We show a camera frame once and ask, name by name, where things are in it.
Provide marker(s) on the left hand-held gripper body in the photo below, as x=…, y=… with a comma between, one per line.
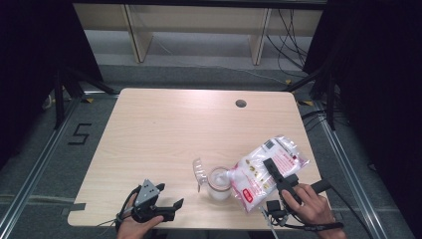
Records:
x=146, y=195

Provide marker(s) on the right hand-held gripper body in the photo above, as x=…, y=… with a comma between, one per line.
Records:
x=275, y=209

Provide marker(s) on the red and white sugar bag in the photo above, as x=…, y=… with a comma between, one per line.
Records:
x=252, y=186

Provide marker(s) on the clear glass jar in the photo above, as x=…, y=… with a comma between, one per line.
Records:
x=219, y=194

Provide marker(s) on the person's left hand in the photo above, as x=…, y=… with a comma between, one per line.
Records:
x=136, y=229

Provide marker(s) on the person's right hand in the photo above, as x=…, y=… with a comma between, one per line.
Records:
x=312, y=207

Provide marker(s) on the grey tape strip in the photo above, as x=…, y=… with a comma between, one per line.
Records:
x=74, y=208

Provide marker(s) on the yellow black tape piece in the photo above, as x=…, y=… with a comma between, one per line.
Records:
x=87, y=100
x=306, y=103
x=288, y=81

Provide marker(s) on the black metal stand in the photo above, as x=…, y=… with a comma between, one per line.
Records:
x=330, y=99
x=59, y=99

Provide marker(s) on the black curtain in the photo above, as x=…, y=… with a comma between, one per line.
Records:
x=381, y=83
x=30, y=66

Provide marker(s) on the light wooden shelf unit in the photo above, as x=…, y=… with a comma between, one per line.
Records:
x=199, y=20

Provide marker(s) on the aluminium floor rail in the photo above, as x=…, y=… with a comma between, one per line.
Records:
x=40, y=166
x=348, y=159

